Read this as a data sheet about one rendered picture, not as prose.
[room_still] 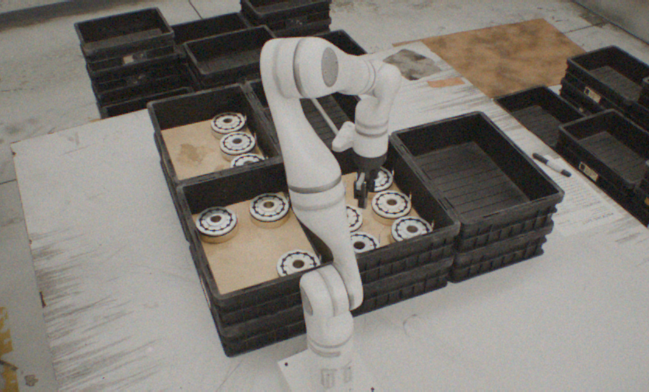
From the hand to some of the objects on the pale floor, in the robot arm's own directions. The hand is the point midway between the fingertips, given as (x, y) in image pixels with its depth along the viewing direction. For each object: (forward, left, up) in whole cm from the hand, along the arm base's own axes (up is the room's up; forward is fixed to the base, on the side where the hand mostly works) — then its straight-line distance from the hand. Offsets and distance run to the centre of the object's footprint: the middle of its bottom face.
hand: (366, 194), depth 148 cm
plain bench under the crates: (+23, +3, -100) cm, 103 cm away
